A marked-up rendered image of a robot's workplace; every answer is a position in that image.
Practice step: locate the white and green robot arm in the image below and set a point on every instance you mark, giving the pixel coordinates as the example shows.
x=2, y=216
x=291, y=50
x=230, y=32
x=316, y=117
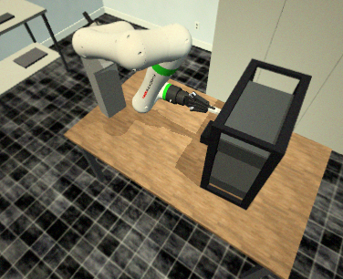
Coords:
x=136, y=50

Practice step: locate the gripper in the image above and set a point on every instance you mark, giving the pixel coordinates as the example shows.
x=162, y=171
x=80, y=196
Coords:
x=195, y=102

